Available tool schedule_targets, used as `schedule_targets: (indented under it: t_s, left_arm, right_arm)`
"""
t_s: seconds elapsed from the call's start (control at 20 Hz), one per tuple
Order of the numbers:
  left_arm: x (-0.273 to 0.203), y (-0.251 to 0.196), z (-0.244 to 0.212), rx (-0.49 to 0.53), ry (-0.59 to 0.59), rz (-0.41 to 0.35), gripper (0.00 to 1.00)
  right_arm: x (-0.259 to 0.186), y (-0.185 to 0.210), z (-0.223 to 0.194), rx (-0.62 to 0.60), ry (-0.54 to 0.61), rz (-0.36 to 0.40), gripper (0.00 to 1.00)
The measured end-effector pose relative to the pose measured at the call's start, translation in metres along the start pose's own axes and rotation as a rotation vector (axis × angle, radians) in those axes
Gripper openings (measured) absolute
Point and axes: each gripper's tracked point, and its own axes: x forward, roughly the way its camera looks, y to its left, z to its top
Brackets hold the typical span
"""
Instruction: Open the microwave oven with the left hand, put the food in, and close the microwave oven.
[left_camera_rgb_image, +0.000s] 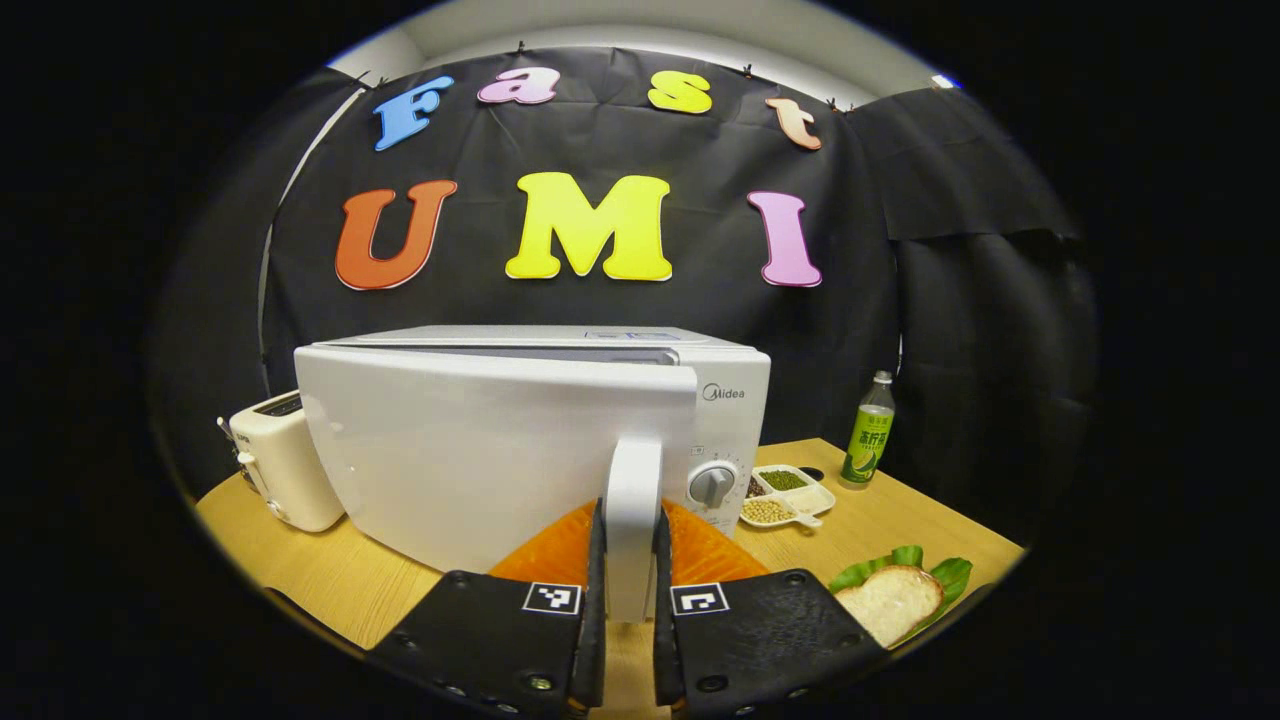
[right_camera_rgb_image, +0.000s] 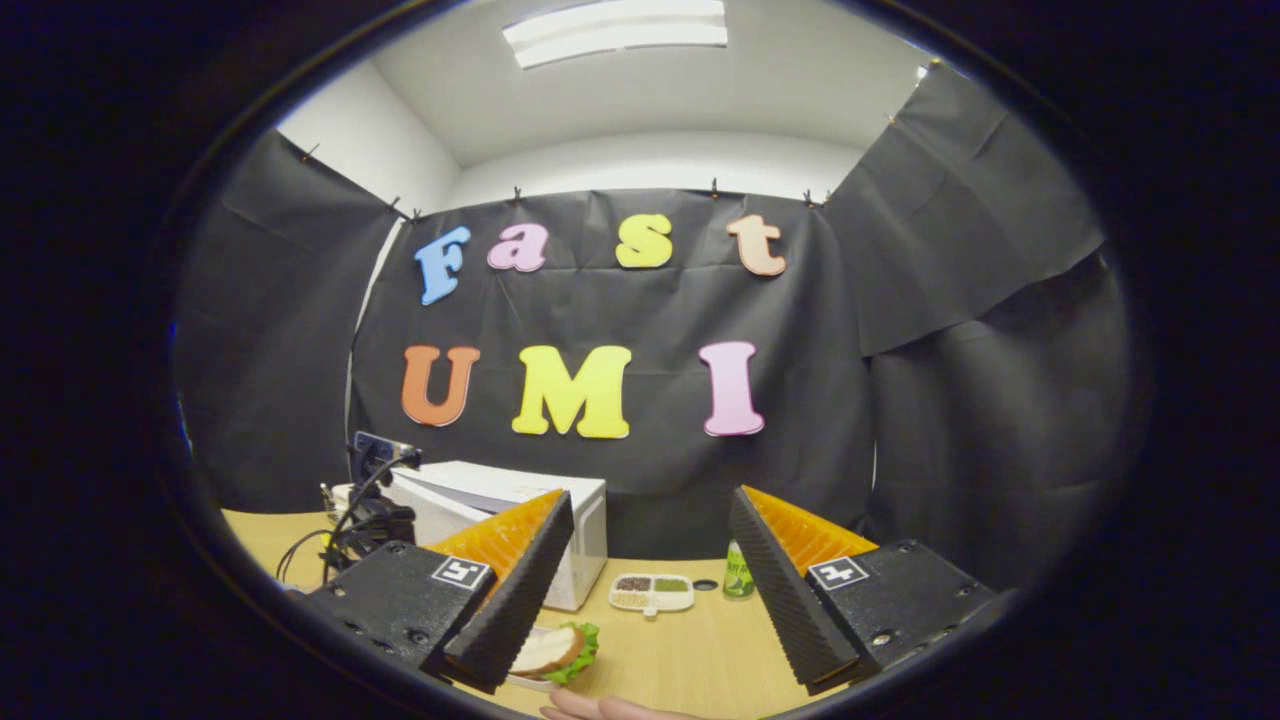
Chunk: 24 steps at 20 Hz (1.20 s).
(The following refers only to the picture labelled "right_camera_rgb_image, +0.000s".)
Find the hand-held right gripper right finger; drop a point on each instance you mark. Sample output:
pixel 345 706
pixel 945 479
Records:
pixel 785 600

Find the white toaster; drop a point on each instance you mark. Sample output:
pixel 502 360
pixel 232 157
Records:
pixel 342 495

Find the long ceiling light panel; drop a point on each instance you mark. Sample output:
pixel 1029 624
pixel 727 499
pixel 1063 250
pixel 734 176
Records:
pixel 615 30

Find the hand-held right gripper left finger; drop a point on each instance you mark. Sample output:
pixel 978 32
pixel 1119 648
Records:
pixel 520 600

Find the white microwave oven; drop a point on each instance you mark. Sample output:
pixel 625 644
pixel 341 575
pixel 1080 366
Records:
pixel 500 482

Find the black backdrop cloth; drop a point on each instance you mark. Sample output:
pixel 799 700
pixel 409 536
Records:
pixel 665 320

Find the green drink bottle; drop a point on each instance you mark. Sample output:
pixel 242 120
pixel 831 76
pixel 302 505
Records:
pixel 738 575

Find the bread and lettuce sandwich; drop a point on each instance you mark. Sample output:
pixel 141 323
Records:
pixel 550 650

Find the white sectioned dish with beans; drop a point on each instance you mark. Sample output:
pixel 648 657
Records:
pixel 650 593

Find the small white tray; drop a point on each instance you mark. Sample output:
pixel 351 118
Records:
pixel 525 683

